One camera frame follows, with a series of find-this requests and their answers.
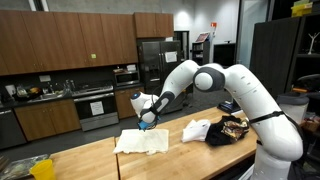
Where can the cream canvas tote bag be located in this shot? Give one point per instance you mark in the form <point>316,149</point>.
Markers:
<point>143,141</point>

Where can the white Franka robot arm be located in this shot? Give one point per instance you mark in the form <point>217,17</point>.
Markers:
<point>253,96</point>

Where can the stainless steel refrigerator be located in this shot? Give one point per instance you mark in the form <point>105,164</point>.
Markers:
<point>150,56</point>

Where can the white paper on refrigerator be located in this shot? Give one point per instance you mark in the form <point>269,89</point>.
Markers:
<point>170,56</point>

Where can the white stacked containers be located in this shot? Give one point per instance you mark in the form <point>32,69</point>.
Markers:
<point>131,67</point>

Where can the narrow wooden base cabinet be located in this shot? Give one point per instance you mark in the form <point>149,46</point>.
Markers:
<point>122,104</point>

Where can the bowl on microwave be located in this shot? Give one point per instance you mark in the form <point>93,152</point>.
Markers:
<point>118,70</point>

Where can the crumpled white cloth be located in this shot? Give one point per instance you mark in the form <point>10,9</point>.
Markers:
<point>196,130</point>

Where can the dark bookshelf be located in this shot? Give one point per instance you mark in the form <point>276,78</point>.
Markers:
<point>200,51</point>

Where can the white paper on oven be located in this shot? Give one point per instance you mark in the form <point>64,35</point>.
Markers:
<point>96,108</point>

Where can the red framed picture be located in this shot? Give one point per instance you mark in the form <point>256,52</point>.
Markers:
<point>202,37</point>

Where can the black box with blue label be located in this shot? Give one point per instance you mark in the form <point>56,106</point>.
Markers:
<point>228,106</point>

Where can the stainless steel oven range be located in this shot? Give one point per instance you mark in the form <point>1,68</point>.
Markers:
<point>96,121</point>

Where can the black monitor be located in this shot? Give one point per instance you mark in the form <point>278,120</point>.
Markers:
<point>224,55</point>

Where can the black printed shirt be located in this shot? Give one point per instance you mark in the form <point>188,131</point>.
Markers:
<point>220,135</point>

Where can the green sticky note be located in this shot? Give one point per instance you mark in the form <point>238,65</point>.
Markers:
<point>93,56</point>

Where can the steel kitchen sink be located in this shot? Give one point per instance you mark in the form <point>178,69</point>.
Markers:
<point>46,96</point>

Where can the wide wooden base cabinet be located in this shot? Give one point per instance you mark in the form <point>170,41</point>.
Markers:
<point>46,120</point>

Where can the tall dark cabinet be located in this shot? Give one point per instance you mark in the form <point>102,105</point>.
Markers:
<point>273,56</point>

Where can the bowl of fruit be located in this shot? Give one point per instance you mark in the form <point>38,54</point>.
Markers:
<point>34,91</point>

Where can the white bin with dark lid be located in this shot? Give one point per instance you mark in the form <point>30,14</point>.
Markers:
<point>295,106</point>

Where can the bright plastic cup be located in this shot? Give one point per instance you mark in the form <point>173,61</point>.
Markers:
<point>42,170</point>

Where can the dark office chair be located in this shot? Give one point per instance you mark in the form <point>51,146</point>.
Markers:
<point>308,83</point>

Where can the white kettle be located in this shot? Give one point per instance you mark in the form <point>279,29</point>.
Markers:
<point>10,90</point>

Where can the dark dishwasher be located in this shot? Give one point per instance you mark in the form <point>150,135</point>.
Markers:
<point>11,130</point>

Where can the white branching stand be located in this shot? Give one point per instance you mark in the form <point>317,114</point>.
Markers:
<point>311,41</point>

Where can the crinkled foil tray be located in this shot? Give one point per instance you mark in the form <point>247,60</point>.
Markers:
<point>16,166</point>

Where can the yellow storage bin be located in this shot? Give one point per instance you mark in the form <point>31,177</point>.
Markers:
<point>301,9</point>

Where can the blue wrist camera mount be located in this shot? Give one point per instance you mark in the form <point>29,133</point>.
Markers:
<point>144,125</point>

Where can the small wooden wall cabinet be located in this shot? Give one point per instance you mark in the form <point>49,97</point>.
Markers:
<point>153,25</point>

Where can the orange wall sign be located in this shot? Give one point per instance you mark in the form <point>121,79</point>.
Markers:
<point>213,24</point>

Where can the long wooden wall cabinet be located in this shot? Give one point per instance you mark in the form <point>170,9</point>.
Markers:
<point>60,43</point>

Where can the white wall outlet plate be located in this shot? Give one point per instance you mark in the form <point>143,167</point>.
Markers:
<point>44,78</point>

